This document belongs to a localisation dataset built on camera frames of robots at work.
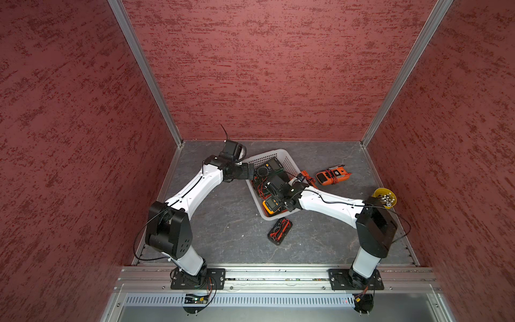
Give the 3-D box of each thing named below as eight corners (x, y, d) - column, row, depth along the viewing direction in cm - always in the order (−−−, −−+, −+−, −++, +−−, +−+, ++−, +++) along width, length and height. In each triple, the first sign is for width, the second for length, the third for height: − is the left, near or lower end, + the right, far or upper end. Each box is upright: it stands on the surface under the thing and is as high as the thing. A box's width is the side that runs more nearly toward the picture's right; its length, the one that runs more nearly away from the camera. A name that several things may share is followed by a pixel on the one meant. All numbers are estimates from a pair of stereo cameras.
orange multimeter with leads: (322, 188, 102) (324, 184, 99) (314, 177, 107) (316, 173, 103) (349, 179, 106) (352, 174, 103) (340, 168, 111) (343, 164, 107)
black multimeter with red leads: (266, 238, 86) (266, 235, 83) (280, 218, 92) (281, 214, 88) (278, 247, 84) (279, 244, 80) (292, 226, 90) (293, 222, 86)
